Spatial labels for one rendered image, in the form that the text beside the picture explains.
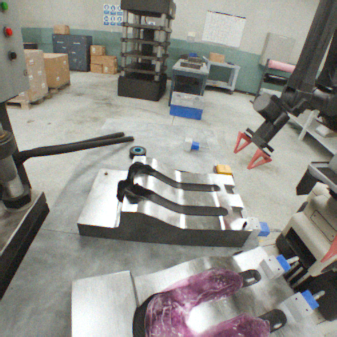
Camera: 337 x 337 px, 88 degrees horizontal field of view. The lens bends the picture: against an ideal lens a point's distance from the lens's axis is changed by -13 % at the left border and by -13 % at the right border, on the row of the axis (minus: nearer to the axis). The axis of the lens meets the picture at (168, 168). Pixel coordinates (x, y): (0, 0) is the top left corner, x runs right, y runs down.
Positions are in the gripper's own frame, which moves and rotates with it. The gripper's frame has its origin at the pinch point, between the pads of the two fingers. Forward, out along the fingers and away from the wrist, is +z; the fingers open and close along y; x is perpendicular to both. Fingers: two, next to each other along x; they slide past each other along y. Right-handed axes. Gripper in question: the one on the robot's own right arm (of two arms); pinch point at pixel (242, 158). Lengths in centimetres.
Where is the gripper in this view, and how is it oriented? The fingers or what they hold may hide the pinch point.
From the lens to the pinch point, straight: 70.4
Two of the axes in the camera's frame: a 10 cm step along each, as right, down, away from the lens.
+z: -5.6, 7.3, 4.0
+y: 2.1, 5.9, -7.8
